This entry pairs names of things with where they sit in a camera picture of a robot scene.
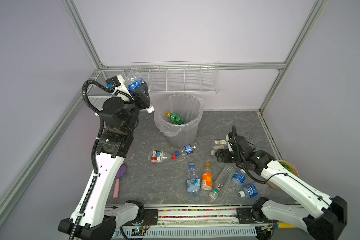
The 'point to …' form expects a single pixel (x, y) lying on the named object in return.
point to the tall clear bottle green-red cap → (224, 178)
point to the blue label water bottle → (237, 182)
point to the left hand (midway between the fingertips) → (143, 87)
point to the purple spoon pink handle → (121, 170)
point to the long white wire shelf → (197, 77)
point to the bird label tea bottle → (218, 144)
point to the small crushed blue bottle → (188, 149)
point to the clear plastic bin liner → (190, 107)
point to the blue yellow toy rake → (279, 225)
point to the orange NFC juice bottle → (207, 177)
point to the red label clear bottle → (157, 156)
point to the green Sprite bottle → (176, 118)
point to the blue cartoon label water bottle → (192, 181)
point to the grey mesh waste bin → (185, 137)
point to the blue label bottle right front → (250, 191)
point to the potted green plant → (290, 167)
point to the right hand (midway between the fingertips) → (222, 154)
